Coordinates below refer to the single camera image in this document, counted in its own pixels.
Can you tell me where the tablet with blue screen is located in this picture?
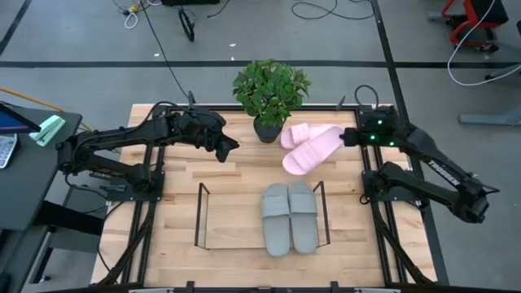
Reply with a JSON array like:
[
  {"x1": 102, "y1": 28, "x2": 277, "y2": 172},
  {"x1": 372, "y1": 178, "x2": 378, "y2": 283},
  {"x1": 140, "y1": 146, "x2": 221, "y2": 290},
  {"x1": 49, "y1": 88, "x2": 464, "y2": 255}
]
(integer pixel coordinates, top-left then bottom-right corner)
[{"x1": 0, "y1": 101, "x2": 42, "y2": 135}]

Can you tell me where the green plant in black pot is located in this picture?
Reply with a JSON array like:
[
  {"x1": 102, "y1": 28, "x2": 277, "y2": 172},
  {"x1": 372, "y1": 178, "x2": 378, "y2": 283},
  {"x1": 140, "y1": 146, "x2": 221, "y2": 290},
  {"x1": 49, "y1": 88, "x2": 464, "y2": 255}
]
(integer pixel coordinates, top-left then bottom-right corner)
[{"x1": 231, "y1": 59, "x2": 313, "y2": 145}]

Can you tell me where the long black floor cable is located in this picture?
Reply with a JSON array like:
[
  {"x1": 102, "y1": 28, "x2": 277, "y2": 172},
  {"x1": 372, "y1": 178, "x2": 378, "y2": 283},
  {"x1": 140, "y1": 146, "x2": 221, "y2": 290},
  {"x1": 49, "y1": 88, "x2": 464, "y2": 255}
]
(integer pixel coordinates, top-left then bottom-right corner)
[{"x1": 139, "y1": 0, "x2": 192, "y2": 101}]

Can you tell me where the black side desk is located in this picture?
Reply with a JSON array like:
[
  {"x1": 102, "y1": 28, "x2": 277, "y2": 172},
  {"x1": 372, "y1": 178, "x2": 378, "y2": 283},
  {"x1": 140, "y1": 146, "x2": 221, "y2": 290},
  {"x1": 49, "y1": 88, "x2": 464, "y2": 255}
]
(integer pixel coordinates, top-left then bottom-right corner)
[{"x1": 0, "y1": 103, "x2": 105, "y2": 293}]

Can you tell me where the red and black cart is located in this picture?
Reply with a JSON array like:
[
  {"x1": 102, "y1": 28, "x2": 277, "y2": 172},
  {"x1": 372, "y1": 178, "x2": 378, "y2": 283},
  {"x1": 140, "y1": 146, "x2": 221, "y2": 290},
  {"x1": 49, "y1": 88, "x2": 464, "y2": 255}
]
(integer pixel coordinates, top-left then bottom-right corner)
[{"x1": 427, "y1": 0, "x2": 510, "y2": 53}]

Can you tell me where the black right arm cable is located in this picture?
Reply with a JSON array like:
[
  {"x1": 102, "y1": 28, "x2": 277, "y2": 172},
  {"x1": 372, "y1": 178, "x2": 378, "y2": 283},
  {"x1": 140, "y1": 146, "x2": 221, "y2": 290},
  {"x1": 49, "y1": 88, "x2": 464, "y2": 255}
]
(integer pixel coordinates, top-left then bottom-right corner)
[{"x1": 353, "y1": 84, "x2": 380, "y2": 109}]

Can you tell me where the mint green stapler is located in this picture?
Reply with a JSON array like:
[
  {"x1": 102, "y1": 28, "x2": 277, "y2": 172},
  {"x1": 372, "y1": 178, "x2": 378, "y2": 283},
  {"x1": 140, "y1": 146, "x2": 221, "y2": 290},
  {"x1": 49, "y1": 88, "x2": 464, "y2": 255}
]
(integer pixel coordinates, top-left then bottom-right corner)
[{"x1": 28, "y1": 114, "x2": 67, "y2": 147}]

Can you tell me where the grey calculator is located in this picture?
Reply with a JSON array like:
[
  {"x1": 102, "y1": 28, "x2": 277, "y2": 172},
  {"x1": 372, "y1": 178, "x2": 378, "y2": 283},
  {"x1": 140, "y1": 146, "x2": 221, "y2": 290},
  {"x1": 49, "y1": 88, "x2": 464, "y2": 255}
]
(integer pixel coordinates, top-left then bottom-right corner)
[{"x1": 0, "y1": 133, "x2": 19, "y2": 170}]

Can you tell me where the black strap loop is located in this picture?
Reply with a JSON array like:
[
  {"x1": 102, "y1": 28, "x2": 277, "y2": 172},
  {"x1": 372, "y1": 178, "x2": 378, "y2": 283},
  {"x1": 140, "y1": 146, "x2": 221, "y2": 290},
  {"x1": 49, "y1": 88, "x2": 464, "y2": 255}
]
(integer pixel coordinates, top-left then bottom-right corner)
[{"x1": 177, "y1": 7, "x2": 196, "y2": 43}]

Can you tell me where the white cable with yellow plug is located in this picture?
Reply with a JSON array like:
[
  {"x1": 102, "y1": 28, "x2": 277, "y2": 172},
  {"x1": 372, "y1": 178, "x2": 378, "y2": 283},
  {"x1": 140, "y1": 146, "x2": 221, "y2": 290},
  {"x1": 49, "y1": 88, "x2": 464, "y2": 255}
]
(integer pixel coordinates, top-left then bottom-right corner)
[{"x1": 123, "y1": 2, "x2": 142, "y2": 30}]

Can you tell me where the grey table leg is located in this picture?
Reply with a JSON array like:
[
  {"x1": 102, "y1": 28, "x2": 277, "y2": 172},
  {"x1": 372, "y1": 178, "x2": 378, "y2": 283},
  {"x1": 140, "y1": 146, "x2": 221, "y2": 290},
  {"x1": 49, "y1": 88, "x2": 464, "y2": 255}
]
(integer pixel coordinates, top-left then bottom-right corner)
[{"x1": 458, "y1": 63, "x2": 521, "y2": 126}]

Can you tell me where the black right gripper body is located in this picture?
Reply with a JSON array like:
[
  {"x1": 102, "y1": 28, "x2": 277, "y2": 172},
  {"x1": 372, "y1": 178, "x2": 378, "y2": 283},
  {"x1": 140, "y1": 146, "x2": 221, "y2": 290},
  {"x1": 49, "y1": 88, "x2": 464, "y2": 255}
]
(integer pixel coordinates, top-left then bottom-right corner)
[{"x1": 354, "y1": 108, "x2": 399, "y2": 148}]

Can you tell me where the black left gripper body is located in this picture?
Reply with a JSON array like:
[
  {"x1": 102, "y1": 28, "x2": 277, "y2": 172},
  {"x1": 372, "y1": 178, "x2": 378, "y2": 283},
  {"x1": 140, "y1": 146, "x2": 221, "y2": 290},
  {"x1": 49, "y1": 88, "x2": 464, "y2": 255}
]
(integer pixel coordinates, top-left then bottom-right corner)
[{"x1": 195, "y1": 115, "x2": 231, "y2": 164}]

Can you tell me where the black-framed wooden shoe shelf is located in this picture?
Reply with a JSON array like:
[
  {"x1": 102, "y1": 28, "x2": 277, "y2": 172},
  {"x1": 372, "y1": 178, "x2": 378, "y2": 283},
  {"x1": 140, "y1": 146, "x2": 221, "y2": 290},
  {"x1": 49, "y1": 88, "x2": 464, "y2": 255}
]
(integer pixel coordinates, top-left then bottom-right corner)
[{"x1": 194, "y1": 181, "x2": 331, "y2": 250}]

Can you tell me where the pink slide sandal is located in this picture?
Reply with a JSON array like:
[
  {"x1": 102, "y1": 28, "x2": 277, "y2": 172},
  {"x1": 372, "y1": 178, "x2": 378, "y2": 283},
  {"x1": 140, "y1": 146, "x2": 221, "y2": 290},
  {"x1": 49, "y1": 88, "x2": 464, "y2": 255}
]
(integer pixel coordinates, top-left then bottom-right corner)
[
  {"x1": 282, "y1": 125, "x2": 347, "y2": 177},
  {"x1": 279, "y1": 122, "x2": 339, "y2": 151}
]

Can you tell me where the curled black floor cable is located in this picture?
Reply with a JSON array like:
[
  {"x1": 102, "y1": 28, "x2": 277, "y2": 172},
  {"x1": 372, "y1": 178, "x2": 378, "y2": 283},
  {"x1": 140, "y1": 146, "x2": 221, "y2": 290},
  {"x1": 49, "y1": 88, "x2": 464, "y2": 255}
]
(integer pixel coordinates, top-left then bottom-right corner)
[{"x1": 291, "y1": 0, "x2": 375, "y2": 20}]

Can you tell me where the long white cable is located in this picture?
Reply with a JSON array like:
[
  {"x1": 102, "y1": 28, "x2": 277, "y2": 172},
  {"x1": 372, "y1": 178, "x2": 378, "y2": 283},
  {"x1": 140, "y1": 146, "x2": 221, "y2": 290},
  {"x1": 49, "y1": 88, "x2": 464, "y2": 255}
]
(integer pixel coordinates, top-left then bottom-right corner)
[{"x1": 446, "y1": 0, "x2": 521, "y2": 87}]

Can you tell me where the black box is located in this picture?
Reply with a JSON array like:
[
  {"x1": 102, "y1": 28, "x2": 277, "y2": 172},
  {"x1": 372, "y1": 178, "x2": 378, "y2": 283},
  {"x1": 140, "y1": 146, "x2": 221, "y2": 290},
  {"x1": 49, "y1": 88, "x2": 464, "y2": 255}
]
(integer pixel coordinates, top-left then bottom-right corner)
[{"x1": 161, "y1": 0, "x2": 221, "y2": 7}]

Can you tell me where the grey slide sandal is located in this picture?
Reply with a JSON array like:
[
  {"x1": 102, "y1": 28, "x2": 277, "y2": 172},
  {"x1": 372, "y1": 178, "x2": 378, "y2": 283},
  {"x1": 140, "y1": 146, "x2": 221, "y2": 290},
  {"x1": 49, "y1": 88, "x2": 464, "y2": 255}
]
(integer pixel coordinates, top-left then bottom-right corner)
[
  {"x1": 260, "y1": 182, "x2": 292, "y2": 258},
  {"x1": 287, "y1": 181, "x2": 319, "y2": 256}
]

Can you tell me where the black aluminium table frame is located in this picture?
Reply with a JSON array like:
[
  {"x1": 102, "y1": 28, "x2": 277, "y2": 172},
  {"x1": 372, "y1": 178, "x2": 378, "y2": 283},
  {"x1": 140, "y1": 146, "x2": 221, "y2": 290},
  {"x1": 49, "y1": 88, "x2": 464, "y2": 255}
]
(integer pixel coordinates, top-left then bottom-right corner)
[{"x1": 91, "y1": 103, "x2": 439, "y2": 293}]

